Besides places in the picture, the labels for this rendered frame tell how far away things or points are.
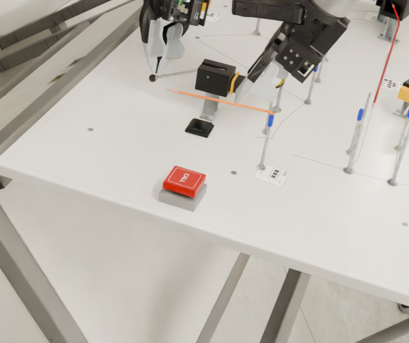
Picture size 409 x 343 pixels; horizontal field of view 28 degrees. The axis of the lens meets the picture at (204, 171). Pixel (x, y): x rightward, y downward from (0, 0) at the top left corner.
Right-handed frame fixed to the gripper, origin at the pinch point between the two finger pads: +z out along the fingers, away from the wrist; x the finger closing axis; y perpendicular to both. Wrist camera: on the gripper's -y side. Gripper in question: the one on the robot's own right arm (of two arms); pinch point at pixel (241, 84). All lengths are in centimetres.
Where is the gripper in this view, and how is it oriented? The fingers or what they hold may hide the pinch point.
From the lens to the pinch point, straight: 139.9
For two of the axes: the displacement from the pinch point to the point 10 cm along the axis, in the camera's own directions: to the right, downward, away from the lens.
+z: -5.2, 6.3, 5.8
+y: 8.0, 5.9, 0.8
